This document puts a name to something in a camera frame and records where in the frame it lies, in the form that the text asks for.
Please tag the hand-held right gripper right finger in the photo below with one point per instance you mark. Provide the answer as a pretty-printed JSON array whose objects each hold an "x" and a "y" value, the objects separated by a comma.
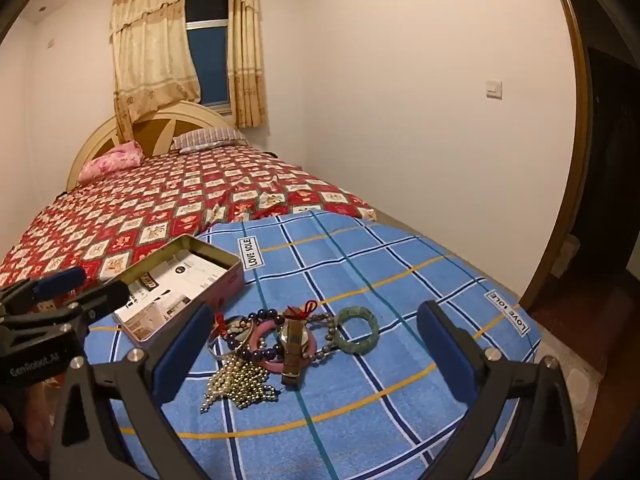
[{"x": 445, "y": 355}]

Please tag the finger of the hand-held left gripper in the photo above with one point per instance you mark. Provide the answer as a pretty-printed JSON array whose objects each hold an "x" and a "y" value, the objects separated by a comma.
[
  {"x": 107, "y": 296},
  {"x": 60, "y": 280}
]

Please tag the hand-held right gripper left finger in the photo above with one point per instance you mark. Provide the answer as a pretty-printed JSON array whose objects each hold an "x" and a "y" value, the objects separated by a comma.
[{"x": 180, "y": 355}]

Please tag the silver bangle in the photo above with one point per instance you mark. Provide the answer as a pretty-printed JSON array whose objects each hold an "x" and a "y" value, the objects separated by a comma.
[{"x": 212, "y": 350}]

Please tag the pink tin box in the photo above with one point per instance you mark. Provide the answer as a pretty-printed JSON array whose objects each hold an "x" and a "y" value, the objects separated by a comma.
[{"x": 220, "y": 285}]

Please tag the pink bangle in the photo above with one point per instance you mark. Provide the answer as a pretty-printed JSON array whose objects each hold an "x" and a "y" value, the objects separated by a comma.
[{"x": 261, "y": 331}]

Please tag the blue plaid towel blanket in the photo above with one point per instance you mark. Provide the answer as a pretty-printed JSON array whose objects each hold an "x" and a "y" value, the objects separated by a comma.
[{"x": 375, "y": 285}]

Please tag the red patterned bed sheet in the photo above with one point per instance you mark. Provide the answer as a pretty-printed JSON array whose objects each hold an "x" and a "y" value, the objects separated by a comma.
[{"x": 150, "y": 200}]

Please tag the pink floral pillow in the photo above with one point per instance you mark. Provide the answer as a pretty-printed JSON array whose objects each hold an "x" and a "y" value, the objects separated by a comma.
[{"x": 112, "y": 162}]

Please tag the cream wooden headboard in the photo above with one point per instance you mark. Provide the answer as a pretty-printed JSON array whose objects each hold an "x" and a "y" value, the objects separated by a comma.
[{"x": 150, "y": 132}]

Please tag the striped pillow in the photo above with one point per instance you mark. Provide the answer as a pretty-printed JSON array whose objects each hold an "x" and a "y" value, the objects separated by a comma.
[{"x": 210, "y": 139}]

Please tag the wide beige curtain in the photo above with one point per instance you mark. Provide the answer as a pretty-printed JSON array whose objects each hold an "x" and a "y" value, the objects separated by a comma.
[{"x": 150, "y": 60}]

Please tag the window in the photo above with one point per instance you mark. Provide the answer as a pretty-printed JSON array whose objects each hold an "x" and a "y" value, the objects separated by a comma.
[{"x": 207, "y": 60}]

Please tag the narrow beige curtain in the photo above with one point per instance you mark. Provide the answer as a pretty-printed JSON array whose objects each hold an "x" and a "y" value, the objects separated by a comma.
[{"x": 246, "y": 60}]

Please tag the white light switch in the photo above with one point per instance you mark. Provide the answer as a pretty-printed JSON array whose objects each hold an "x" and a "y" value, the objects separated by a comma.
[{"x": 494, "y": 88}]

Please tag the wooden door frame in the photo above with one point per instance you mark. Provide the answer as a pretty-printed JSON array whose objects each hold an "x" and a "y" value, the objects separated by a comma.
[{"x": 580, "y": 110}]

